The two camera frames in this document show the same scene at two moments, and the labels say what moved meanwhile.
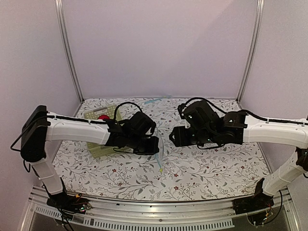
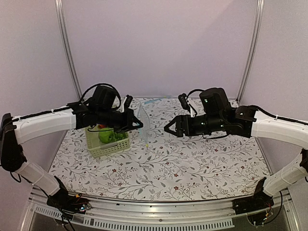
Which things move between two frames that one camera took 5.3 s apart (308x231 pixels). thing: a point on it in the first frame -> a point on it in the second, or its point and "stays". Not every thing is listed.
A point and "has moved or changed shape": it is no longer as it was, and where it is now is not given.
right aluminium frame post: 258,25 stays
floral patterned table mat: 230,172 stays
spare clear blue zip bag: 168,96 stays
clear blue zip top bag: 160,157 has moved or changed shape
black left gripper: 153,149 -> 127,125
